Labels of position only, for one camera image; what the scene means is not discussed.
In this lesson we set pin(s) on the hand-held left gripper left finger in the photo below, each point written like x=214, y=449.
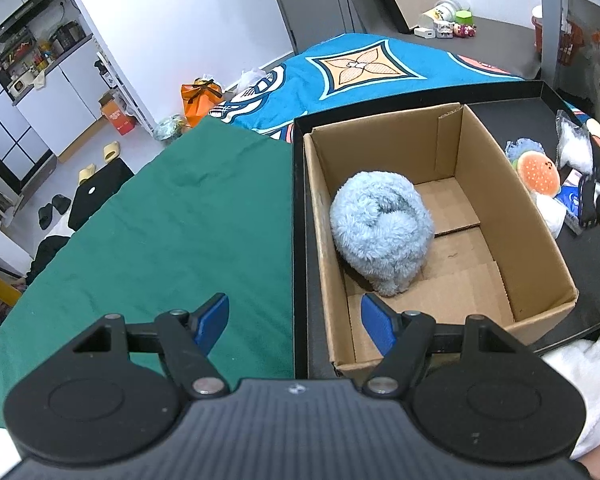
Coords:
x=212, y=321

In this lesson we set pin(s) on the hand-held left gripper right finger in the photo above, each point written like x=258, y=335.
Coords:
x=377, y=323

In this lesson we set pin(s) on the blue white tissue pack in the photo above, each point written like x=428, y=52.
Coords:
x=572, y=202

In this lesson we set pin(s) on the white plastic bag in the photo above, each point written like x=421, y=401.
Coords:
x=575, y=145

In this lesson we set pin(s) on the burger plush toy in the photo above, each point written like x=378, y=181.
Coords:
x=539, y=174

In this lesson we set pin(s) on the black shallow tray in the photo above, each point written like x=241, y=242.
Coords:
x=570, y=265

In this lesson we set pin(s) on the small blue plush toy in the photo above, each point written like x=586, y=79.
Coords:
x=522, y=146

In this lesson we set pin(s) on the brown cardboard box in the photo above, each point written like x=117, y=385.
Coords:
x=510, y=240

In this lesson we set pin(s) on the light blue fluffy towel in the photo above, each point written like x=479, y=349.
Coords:
x=380, y=230

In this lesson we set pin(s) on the green cloth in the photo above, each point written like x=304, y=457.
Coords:
x=170, y=240

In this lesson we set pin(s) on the red cup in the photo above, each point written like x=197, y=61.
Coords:
x=537, y=27

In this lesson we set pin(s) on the black bag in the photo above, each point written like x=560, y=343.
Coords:
x=100, y=195

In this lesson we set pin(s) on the black clothing pile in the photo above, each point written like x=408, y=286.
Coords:
x=47, y=257

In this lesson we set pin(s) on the black slipper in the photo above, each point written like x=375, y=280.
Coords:
x=61, y=205
x=46, y=216

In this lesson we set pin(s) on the yellow slipper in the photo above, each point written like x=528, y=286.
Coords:
x=87, y=174
x=112, y=152

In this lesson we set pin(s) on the green tinted plastic bag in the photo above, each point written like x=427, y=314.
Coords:
x=170, y=128

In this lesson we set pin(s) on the small figurine toys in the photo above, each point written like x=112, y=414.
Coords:
x=455, y=30

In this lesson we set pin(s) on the green lidded cup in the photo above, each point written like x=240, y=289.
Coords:
x=464, y=17

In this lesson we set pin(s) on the orange gift bag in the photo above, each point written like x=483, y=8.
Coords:
x=200, y=102

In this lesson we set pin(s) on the orange cardboard box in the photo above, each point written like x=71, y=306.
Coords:
x=117, y=117

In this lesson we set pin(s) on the white charger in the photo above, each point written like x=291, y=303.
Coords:
x=424, y=32

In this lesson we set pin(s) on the white shopping bag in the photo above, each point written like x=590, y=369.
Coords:
x=252, y=80

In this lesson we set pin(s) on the white rack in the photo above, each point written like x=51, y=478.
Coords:
x=125, y=90

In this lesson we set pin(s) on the blue printed blanket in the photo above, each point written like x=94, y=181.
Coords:
x=360, y=70

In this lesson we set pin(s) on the white kitchen cabinet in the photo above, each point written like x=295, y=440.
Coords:
x=62, y=95

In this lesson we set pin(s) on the grey door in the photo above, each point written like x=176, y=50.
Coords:
x=310, y=0

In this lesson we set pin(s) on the grey shelf post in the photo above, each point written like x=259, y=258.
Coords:
x=550, y=25

